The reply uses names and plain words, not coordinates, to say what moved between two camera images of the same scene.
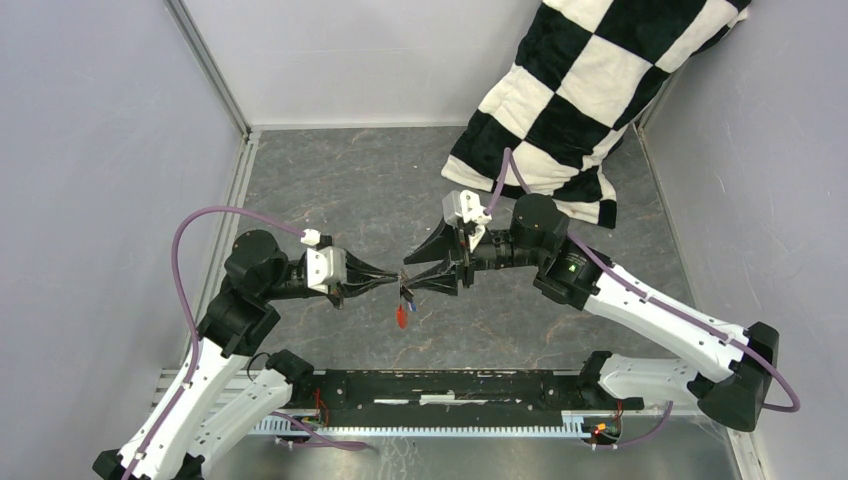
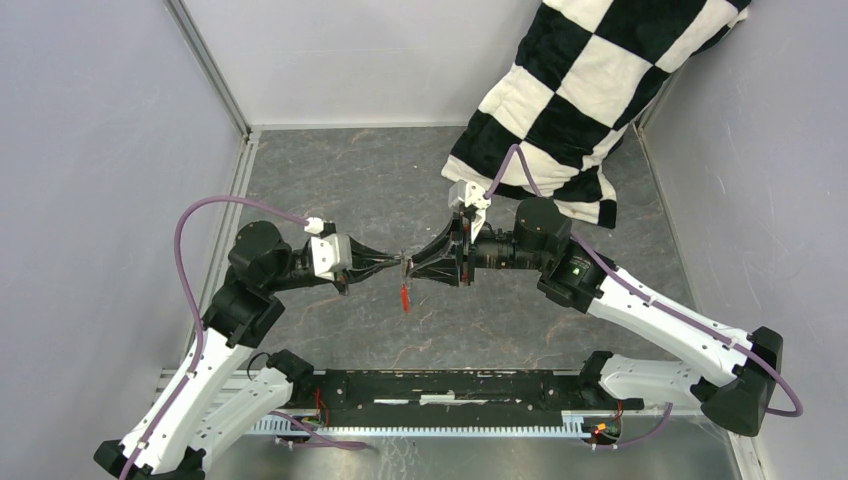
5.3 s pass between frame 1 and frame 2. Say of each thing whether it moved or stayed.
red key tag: moved
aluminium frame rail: stayed
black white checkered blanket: stayed
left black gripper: moved
